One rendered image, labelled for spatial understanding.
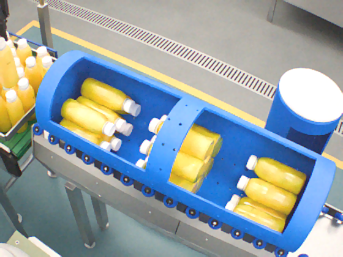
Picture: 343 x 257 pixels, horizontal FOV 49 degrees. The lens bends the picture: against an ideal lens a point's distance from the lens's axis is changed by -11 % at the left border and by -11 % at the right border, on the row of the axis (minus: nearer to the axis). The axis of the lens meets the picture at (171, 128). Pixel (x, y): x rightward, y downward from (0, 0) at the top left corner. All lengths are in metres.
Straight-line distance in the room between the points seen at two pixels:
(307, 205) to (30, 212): 1.72
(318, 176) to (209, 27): 2.58
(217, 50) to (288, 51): 0.62
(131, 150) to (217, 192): 0.31
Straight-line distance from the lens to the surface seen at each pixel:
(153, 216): 1.33
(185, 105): 1.11
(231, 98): 2.89
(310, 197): 1.03
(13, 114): 1.45
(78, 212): 1.84
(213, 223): 1.22
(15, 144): 1.51
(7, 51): 1.24
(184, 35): 3.36
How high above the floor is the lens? 2.04
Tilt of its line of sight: 50 degrees down
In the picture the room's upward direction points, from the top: 5 degrees clockwise
